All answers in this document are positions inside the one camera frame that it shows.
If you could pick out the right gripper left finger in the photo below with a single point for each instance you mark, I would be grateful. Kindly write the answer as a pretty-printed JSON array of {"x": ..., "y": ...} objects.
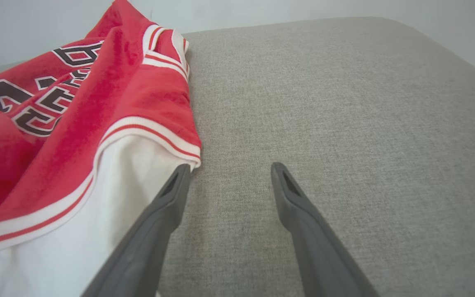
[{"x": 146, "y": 247}]

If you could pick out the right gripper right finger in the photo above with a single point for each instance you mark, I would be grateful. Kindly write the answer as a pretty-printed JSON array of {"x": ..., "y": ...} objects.
[{"x": 320, "y": 255}]

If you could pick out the red white basketball jersey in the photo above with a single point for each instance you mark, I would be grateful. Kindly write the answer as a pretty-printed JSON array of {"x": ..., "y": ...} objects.
[{"x": 118, "y": 82}]

